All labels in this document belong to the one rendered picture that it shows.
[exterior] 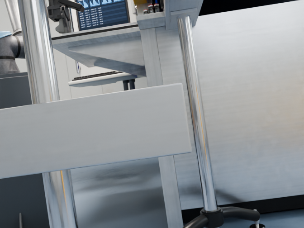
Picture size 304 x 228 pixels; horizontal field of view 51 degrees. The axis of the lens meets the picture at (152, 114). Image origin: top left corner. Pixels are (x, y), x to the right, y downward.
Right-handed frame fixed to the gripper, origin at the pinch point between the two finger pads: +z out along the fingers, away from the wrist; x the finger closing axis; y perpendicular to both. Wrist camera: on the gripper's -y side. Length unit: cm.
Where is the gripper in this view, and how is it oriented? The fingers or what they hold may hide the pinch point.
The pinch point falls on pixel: (69, 35)
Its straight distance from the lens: 157.5
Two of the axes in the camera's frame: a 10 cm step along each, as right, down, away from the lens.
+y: -9.9, 1.5, 0.5
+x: -0.5, 0.1, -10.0
